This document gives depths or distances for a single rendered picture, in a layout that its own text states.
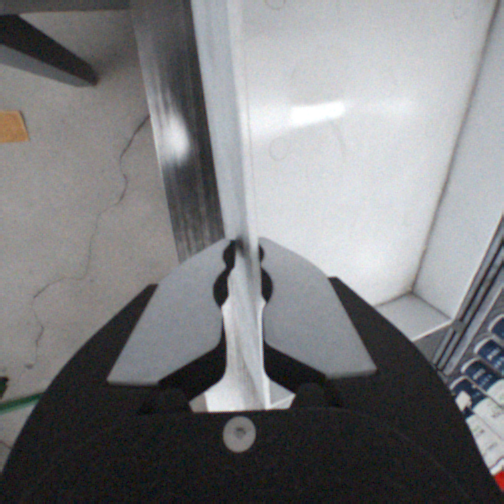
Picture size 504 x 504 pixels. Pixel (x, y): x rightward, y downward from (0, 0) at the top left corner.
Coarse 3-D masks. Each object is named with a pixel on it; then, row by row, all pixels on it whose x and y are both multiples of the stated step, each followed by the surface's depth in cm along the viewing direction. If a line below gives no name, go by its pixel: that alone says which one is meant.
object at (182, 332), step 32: (192, 256) 11; (224, 256) 11; (160, 288) 9; (192, 288) 9; (224, 288) 10; (160, 320) 8; (192, 320) 8; (128, 352) 7; (160, 352) 7; (192, 352) 7; (224, 352) 7; (128, 384) 6; (160, 384) 6; (192, 384) 7
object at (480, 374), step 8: (472, 360) 60; (464, 368) 61; (472, 368) 59; (480, 368) 59; (488, 368) 58; (472, 376) 59; (480, 376) 58; (488, 376) 57; (496, 376) 56; (480, 384) 58; (488, 384) 56; (496, 384) 55; (488, 392) 56; (496, 392) 55; (496, 400) 55
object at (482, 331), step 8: (496, 304) 51; (488, 312) 52; (496, 312) 53; (488, 320) 54; (480, 328) 55; (480, 336) 57; (472, 344) 57; (464, 352) 59; (472, 352) 60; (464, 360) 61; (456, 368) 62
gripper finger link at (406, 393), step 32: (352, 320) 7; (384, 320) 7; (384, 352) 6; (416, 352) 6; (352, 384) 6; (384, 384) 6; (416, 384) 6; (384, 416) 5; (416, 416) 5; (448, 416) 5; (448, 448) 4; (480, 480) 4
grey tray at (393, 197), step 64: (192, 0) 10; (256, 0) 11; (320, 0) 12; (384, 0) 13; (448, 0) 14; (256, 64) 12; (320, 64) 13; (384, 64) 14; (448, 64) 16; (256, 128) 13; (320, 128) 15; (384, 128) 16; (448, 128) 18; (256, 192) 15; (320, 192) 17; (384, 192) 19; (448, 192) 21; (256, 256) 12; (320, 256) 20; (384, 256) 23; (448, 256) 22; (256, 320) 14; (448, 320) 23; (256, 384) 19
